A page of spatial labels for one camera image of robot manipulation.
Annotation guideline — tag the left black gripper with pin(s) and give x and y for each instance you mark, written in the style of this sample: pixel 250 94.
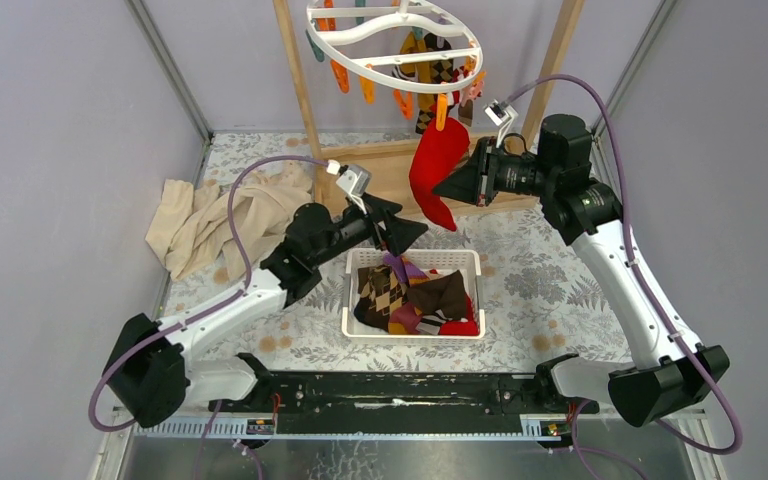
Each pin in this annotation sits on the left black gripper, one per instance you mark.
pixel 399 231

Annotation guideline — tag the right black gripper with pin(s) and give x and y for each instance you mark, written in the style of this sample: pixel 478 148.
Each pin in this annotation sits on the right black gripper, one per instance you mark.
pixel 475 183

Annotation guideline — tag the red sock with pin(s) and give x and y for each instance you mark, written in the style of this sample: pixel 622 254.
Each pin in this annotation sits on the red sock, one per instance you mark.
pixel 436 156
pixel 466 327

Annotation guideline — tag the purple orange striped sock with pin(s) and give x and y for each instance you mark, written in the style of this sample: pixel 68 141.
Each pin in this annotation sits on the purple orange striped sock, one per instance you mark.
pixel 406 319

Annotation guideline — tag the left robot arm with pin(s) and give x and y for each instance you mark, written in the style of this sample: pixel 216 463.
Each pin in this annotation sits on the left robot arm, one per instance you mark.
pixel 153 368

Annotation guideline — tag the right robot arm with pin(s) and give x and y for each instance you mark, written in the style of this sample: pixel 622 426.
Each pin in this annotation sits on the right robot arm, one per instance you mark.
pixel 669 361

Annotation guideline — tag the white round clip hanger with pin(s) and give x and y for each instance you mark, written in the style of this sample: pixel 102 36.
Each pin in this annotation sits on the white round clip hanger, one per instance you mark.
pixel 366 40

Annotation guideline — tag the brown tan striped sock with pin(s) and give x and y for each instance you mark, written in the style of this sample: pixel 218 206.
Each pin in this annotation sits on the brown tan striped sock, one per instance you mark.
pixel 466 111

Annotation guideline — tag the white plastic basket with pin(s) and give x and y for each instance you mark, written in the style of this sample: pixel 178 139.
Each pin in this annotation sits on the white plastic basket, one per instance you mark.
pixel 436 264

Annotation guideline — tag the brown yellow argyle sock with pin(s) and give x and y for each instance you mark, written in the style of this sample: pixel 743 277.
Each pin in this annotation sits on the brown yellow argyle sock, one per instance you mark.
pixel 431 72

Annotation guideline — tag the mustard yellow sock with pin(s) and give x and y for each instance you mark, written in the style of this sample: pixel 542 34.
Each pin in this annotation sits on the mustard yellow sock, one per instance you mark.
pixel 417 63

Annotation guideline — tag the beige crumpled cloth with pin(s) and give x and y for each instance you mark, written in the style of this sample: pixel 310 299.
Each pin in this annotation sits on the beige crumpled cloth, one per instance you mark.
pixel 192 227

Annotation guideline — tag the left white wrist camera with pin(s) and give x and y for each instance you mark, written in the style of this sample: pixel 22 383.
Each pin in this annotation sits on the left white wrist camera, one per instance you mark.
pixel 352 180

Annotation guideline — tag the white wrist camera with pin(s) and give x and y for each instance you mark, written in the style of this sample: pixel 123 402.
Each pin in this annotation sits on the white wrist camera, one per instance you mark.
pixel 352 180
pixel 503 115

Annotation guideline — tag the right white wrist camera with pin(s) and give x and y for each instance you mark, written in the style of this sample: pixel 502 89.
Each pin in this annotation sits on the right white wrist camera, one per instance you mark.
pixel 503 115

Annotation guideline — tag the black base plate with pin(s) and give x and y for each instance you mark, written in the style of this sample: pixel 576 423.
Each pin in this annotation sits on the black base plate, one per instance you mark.
pixel 334 403

